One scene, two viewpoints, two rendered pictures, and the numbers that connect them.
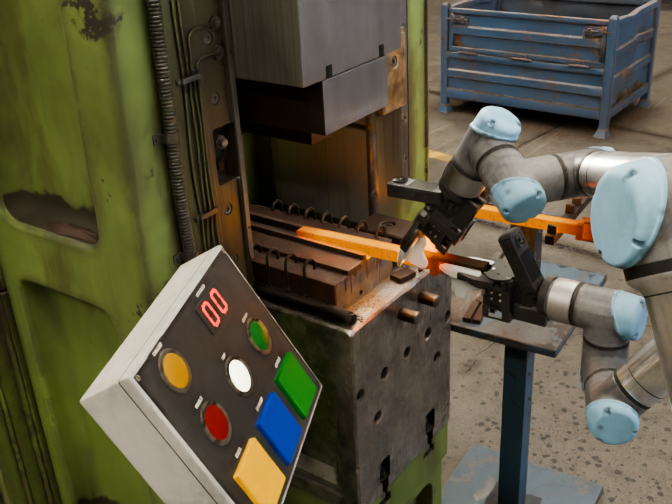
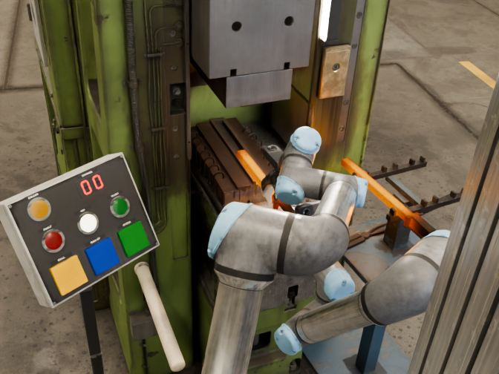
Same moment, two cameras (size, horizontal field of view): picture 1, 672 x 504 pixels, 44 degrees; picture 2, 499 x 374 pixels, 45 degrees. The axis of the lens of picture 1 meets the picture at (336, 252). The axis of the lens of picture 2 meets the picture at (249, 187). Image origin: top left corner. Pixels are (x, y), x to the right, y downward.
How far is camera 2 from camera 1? 87 cm
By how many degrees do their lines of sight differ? 26
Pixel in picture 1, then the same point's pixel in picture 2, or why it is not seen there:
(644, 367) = (307, 319)
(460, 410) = not seen: hidden behind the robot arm
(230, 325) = (99, 196)
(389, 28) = (297, 53)
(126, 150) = (104, 84)
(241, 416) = (76, 243)
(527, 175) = (295, 179)
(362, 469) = not seen: hidden behind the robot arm
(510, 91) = not seen: outside the picture
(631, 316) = (331, 287)
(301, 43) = (209, 54)
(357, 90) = (259, 86)
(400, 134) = (339, 112)
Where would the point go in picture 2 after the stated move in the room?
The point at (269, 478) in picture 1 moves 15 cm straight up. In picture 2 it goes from (73, 277) to (66, 230)
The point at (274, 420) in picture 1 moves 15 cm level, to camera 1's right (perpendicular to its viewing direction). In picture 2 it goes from (99, 251) to (145, 274)
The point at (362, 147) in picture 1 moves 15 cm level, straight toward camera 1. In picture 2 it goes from (306, 113) to (283, 131)
